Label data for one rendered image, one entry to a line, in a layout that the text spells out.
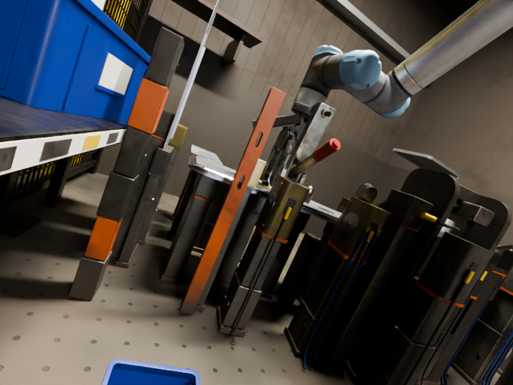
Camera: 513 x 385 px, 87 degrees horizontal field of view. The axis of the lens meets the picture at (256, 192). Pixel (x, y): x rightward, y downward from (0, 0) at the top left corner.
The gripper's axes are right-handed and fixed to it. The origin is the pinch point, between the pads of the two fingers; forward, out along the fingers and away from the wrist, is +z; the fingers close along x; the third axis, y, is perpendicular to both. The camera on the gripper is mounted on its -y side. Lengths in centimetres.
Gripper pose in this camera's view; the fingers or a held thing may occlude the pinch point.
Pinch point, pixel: (267, 178)
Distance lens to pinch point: 72.1
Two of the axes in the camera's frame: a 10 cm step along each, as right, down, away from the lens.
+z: -3.9, 9.1, 1.4
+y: 8.9, 3.4, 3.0
